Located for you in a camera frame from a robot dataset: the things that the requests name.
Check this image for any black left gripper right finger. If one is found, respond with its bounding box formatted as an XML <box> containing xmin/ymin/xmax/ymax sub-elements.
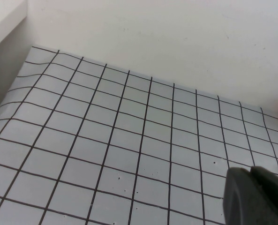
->
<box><xmin>249</xmin><ymin>165</ymin><xmax>278</xmax><ymax>225</ymax></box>

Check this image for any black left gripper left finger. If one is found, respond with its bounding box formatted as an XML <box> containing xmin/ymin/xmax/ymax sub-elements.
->
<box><xmin>223</xmin><ymin>167</ymin><xmax>271</xmax><ymax>225</ymax></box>

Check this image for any grey checkered tablecloth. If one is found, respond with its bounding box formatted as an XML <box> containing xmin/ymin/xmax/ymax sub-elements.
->
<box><xmin>0</xmin><ymin>46</ymin><xmax>278</xmax><ymax>225</ymax></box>

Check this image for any white ledge board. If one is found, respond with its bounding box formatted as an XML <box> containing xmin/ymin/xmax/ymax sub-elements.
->
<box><xmin>0</xmin><ymin>0</ymin><xmax>28</xmax><ymax>118</ymax></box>

